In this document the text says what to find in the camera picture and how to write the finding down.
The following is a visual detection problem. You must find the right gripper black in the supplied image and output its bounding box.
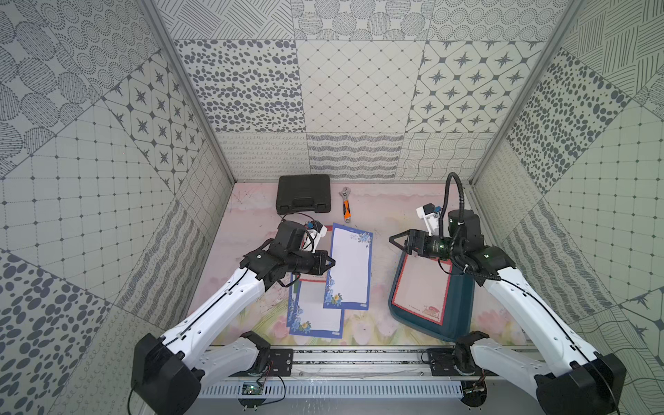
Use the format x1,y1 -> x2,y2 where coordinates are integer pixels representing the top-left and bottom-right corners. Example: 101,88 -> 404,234
389,229 -> 463,262

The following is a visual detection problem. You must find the blue floral stationery paper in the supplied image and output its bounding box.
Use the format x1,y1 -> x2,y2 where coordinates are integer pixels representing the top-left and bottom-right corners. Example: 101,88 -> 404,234
323,223 -> 374,311
287,281 -> 344,339

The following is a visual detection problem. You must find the red bordered stationery paper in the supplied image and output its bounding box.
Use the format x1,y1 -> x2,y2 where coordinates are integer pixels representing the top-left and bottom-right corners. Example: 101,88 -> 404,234
389,255 -> 452,326
300,226 -> 333,283

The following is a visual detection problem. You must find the teal plastic storage box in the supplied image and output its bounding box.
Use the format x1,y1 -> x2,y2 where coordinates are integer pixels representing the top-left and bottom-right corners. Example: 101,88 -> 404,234
388,253 -> 475,342

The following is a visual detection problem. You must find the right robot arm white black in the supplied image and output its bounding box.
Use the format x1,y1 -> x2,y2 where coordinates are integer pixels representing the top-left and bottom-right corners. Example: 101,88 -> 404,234
389,202 -> 627,414

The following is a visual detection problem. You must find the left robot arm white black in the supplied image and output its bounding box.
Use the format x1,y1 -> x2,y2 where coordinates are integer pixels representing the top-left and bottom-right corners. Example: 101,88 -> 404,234
131,220 -> 335,414

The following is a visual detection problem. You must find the black plastic tool case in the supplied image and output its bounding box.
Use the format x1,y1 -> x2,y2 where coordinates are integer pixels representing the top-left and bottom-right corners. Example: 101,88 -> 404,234
276,175 -> 331,214

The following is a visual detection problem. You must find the left green circuit board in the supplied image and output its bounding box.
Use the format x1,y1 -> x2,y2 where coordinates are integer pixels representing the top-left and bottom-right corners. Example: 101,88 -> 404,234
238,383 -> 266,409

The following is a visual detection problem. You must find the right round circuit board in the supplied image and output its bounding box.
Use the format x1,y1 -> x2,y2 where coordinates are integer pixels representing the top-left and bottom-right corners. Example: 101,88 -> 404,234
460,381 -> 488,408

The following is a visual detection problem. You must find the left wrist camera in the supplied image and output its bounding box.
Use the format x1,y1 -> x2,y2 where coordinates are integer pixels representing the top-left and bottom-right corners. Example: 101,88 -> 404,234
303,220 -> 328,252

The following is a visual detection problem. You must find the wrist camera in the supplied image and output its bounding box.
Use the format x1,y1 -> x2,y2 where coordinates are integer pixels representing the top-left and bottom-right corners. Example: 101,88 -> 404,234
303,220 -> 328,252
416,203 -> 442,236

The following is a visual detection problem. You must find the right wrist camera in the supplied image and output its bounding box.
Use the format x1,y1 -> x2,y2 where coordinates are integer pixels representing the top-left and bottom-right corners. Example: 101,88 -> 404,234
416,203 -> 442,236

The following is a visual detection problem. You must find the aluminium mounting rail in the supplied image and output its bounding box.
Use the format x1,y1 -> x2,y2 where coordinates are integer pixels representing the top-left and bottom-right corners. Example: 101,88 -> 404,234
147,344 -> 577,382

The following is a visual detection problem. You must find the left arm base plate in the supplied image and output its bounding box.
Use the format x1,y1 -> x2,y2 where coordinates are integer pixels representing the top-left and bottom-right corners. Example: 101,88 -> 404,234
259,349 -> 294,378

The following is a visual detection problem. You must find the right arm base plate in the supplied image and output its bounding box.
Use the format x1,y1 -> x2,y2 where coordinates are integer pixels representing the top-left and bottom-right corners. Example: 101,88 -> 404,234
425,348 -> 465,376

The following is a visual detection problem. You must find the white slotted cable duct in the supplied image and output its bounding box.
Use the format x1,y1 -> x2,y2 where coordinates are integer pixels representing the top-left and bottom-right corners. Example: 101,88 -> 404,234
199,380 -> 463,399

